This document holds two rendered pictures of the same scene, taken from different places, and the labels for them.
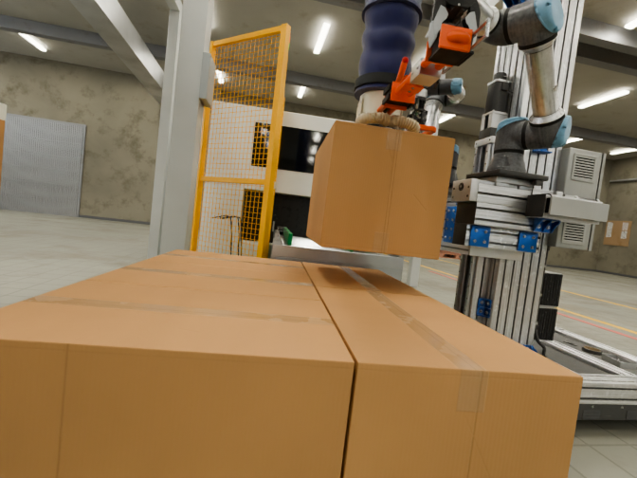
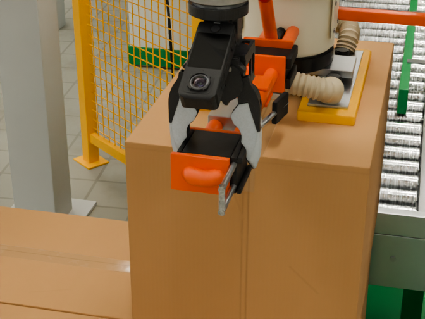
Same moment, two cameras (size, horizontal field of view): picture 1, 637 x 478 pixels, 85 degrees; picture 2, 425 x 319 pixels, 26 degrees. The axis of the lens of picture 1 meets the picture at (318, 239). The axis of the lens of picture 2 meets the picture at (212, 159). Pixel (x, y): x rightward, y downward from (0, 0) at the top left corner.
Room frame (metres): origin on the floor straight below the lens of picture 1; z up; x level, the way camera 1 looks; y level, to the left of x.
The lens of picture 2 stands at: (-0.12, -0.62, 1.72)
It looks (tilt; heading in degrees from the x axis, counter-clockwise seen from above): 26 degrees down; 20
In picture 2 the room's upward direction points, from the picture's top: straight up
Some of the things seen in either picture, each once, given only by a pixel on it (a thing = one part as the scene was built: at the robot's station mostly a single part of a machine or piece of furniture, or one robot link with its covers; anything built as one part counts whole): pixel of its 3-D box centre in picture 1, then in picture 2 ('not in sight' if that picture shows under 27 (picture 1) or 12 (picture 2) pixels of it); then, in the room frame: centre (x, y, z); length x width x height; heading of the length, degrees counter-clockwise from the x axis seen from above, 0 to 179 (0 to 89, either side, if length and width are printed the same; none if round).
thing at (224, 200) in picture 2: (457, 60); (257, 146); (0.91, -0.30, 1.20); 0.31 x 0.03 x 0.05; 7
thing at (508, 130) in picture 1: (512, 136); not in sight; (1.49, -0.76, 1.20); 0.13 x 0.12 x 0.14; 42
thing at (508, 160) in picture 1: (506, 163); not in sight; (1.50, -0.76, 1.09); 0.15 x 0.15 x 0.10
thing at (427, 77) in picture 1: (426, 72); (234, 121); (0.98, -0.24, 1.19); 0.07 x 0.07 x 0.04; 7
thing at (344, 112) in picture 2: not in sight; (337, 75); (1.46, -0.28, 1.10); 0.34 x 0.10 x 0.05; 7
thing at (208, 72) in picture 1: (208, 81); not in sight; (2.45, 0.88, 1.62); 0.20 x 0.05 x 0.30; 7
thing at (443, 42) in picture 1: (447, 46); (207, 159); (0.85, -0.25, 1.20); 0.08 x 0.07 x 0.05; 7
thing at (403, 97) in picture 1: (399, 96); (263, 64); (1.20, -0.22, 1.20); 0.10 x 0.08 x 0.06; 97
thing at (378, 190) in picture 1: (366, 196); (272, 180); (1.42, -0.17, 0.87); 0.60 x 0.40 x 0.40; 7
